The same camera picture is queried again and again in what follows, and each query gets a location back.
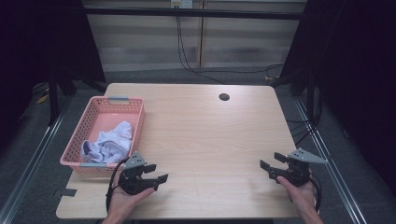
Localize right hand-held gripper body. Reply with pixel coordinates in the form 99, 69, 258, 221
268, 147, 329, 188

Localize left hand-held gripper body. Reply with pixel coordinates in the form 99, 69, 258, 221
117, 151, 157, 196

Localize white patterned towel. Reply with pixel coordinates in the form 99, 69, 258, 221
79, 120, 134, 165

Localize pink plastic basket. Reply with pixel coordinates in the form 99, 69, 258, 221
59, 95, 147, 174

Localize person's left hand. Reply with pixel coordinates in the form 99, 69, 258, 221
106, 176, 156, 220

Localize person's right hand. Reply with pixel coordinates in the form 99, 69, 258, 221
276, 175, 318, 218

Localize large dark tape strip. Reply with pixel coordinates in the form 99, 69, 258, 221
60, 188, 78, 198

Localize black metal stand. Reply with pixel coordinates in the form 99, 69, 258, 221
46, 69, 108, 126
269, 66, 316, 120

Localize black curtain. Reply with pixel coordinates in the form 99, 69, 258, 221
0, 0, 106, 150
279, 0, 396, 194

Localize yellow object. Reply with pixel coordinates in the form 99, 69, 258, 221
36, 92, 50, 105

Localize black horizontal bar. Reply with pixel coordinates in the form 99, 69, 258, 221
83, 7, 307, 21

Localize left hand-held gripper cable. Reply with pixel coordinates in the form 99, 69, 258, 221
105, 158, 130, 214

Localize black floor cables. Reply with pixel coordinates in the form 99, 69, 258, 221
286, 118, 316, 147

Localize aluminium frame rail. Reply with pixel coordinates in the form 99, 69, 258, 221
0, 96, 73, 224
293, 97, 369, 224

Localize black wall cable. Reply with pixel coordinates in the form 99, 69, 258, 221
176, 15, 285, 85

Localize white wall outlet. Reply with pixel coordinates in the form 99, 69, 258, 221
170, 0, 194, 9

